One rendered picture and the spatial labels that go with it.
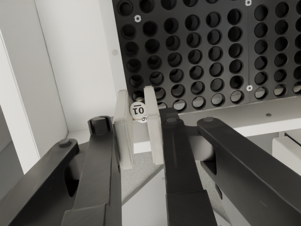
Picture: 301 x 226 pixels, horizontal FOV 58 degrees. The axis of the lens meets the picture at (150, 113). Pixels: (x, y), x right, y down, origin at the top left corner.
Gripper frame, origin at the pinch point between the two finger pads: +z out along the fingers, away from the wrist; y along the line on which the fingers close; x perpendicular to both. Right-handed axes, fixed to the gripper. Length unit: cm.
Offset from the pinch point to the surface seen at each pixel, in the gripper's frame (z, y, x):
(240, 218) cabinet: 32, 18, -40
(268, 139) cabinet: 19.7, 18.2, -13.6
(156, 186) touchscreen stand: 93, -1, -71
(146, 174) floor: 96, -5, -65
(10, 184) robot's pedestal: 45, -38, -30
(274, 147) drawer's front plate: 14.1, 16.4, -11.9
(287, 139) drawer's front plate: 13.3, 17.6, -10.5
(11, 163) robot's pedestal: 46, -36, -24
